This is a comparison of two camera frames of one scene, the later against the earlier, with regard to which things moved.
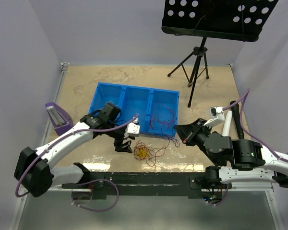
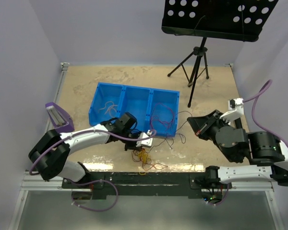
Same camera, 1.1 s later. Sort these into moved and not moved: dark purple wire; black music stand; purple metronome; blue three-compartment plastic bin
Moved: dark purple wire
Not moved: blue three-compartment plastic bin; purple metronome; black music stand
